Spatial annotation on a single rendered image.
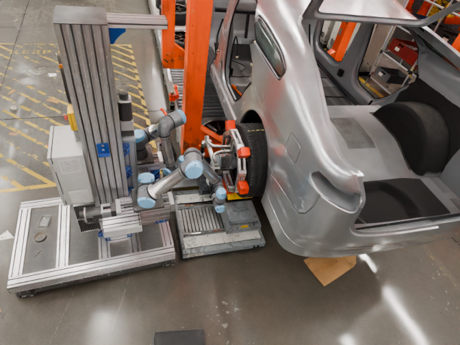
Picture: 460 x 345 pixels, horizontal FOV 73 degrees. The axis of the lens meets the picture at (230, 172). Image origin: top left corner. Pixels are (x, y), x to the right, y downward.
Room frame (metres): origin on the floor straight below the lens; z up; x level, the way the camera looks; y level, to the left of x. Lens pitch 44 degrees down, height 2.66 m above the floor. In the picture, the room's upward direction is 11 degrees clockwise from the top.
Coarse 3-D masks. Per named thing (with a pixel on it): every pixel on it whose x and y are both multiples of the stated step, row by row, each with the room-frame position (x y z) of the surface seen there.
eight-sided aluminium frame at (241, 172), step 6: (228, 132) 2.18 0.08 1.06; (234, 132) 2.13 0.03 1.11; (222, 138) 2.28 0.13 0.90; (228, 138) 2.27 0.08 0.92; (234, 138) 2.03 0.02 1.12; (240, 138) 2.04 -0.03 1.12; (222, 144) 2.26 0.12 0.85; (228, 144) 2.28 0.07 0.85; (240, 144) 1.97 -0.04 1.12; (240, 162) 1.86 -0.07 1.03; (240, 168) 1.83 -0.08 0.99; (222, 174) 2.12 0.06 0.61; (228, 174) 2.12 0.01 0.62; (240, 174) 1.80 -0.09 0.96; (240, 180) 1.84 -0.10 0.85; (228, 186) 1.96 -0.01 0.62; (234, 192) 1.80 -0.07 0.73
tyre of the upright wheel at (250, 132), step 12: (240, 132) 2.14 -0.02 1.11; (252, 132) 2.08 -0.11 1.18; (264, 132) 2.11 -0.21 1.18; (252, 144) 1.96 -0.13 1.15; (264, 144) 2.00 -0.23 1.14; (252, 156) 1.88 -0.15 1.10; (264, 156) 1.91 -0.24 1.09; (252, 168) 1.82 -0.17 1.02; (264, 168) 1.86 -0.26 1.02; (252, 180) 1.79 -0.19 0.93; (264, 180) 1.82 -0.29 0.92; (252, 192) 1.80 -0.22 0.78
